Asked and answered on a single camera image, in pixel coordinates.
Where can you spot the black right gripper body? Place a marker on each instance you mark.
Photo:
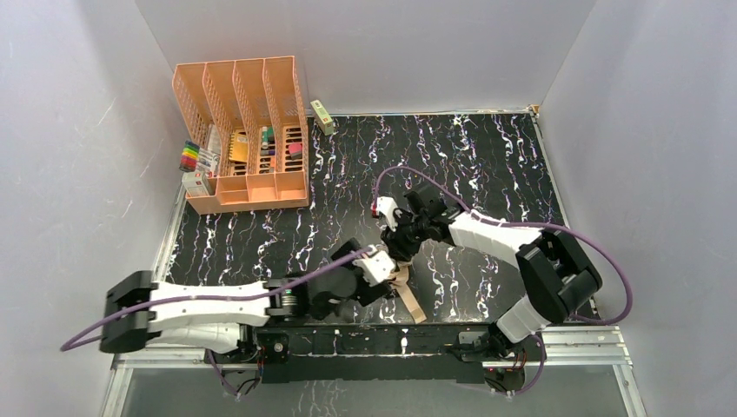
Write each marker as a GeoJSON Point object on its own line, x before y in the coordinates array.
{"type": "Point", "coordinates": [400, 239]}

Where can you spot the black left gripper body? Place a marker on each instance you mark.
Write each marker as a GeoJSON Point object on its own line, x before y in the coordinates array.
{"type": "Point", "coordinates": [383, 287]}

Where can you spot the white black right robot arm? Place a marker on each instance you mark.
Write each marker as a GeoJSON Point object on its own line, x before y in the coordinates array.
{"type": "Point", "coordinates": [557, 275]}

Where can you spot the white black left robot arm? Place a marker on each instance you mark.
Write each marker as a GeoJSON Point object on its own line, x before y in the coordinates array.
{"type": "Point", "coordinates": [140, 311]}

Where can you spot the green white small box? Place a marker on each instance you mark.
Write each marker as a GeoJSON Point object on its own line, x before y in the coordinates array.
{"type": "Point", "coordinates": [323, 118]}

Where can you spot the pink eraser in organizer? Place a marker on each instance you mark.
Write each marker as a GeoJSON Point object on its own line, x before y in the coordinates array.
{"type": "Point", "coordinates": [295, 151]}

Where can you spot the yellow notebook in organizer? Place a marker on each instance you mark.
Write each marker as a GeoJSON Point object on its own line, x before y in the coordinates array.
{"type": "Point", "coordinates": [238, 148]}

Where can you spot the small white cardboard box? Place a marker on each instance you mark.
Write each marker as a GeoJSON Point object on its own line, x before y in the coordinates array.
{"type": "Point", "coordinates": [196, 183]}

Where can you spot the colourful marker pen set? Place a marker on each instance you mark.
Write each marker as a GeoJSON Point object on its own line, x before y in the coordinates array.
{"type": "Point", "coordinates": [190, 157]}

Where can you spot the peach plastic desk organizer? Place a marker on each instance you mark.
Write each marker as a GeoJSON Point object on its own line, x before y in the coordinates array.
{"type": "Point", "coordinates": [247, 123]}

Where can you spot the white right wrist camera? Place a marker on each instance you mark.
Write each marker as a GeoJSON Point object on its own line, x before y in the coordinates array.
{"type": "Point", "coordinates": [385, 208]}

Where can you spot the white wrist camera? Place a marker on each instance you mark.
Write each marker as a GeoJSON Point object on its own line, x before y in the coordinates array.
{"type": "Point", "coordinates": [377, 266]}
{"type": "Point", "coordinates": [385, 208]}

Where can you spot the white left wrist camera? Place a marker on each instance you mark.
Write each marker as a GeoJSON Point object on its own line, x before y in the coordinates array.
{"type": "Point", "coordinates": [377, 266]}

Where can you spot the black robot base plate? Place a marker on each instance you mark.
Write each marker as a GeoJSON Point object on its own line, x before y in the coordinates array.
{"type": "Point", "coordinates": [461, 352]}

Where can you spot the aluminium table edge rail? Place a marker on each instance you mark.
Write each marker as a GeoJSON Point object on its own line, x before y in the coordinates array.
{"type": "Point", "coordinates": [493, 161]}

